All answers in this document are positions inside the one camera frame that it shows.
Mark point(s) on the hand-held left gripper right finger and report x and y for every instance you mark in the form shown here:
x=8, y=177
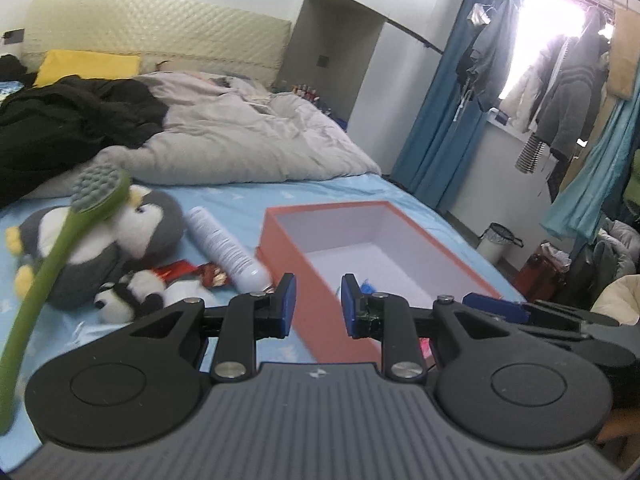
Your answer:
x=348, y=306

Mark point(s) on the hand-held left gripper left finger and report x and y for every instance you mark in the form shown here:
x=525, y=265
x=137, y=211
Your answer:
x=287, y=306

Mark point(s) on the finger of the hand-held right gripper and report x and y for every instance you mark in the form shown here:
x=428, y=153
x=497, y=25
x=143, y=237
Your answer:
x=495, y=306

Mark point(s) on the orange cardboard box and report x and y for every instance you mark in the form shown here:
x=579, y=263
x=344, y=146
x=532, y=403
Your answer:
x=285, y=250

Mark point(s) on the small panda plush toy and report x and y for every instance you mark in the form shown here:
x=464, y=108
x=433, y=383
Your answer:
x=132, y=292

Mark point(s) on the cream fluffy cushion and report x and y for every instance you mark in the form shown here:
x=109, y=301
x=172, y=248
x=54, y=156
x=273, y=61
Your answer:
x=620, y=300

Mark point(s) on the white trash bin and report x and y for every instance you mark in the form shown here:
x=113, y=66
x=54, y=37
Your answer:
x=492, y=245

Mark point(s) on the red bag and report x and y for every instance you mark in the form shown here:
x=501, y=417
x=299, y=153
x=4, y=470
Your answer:
x=542, y=267

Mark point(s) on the red snack packet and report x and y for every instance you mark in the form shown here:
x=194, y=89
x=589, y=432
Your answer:
x=172, y=270
x=214, y=275

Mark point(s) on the white spray bottle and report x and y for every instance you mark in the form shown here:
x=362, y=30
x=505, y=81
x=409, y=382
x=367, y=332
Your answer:
x=220, y=245

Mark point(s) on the grey puffy jacket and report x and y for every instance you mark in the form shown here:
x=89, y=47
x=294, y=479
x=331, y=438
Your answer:
x=617, y=250

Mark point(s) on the striped sleeve garment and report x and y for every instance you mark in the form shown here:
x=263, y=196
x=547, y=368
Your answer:
x=531, y=155

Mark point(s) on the teal hanging cloth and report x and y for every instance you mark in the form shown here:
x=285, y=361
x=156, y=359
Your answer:
x=595, y=185

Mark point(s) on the grey penguin plush toy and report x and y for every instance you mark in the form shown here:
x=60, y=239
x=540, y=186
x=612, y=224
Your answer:
x=145, y=225

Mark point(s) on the grey duvet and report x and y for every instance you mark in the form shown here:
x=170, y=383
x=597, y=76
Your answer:
x=240, y=135

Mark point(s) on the green garment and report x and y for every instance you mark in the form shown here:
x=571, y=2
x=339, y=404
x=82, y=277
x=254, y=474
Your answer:
x=635, y=172

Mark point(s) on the blue curtain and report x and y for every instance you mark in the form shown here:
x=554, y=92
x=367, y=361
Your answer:
x=435, y=135

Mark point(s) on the white hanging jacket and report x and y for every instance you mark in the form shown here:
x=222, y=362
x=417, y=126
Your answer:
x=522, y=95

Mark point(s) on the row of small bottles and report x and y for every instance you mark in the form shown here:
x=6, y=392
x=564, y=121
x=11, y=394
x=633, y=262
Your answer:
x=306, y=92

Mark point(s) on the grey fleece hanging jacket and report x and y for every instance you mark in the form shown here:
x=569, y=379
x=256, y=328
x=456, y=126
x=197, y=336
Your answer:
x=570, y=100

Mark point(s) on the blue denim hanging jacket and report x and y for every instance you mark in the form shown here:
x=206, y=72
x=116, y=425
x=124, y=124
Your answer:
x=492, y=50

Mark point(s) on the beige hanging blanket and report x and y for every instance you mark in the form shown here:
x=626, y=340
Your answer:
x=625, y=55

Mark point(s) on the black clothing pile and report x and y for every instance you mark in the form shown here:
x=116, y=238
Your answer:
x=60, y=120

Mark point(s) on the beige quilted headboard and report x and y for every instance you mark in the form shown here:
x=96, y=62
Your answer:
x=160, y=30

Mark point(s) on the yellow pillow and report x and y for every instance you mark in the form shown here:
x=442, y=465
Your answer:
x=85, y=67

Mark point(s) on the dark wall switch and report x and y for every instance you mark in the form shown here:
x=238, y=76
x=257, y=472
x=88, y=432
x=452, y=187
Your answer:
x=322, y=60

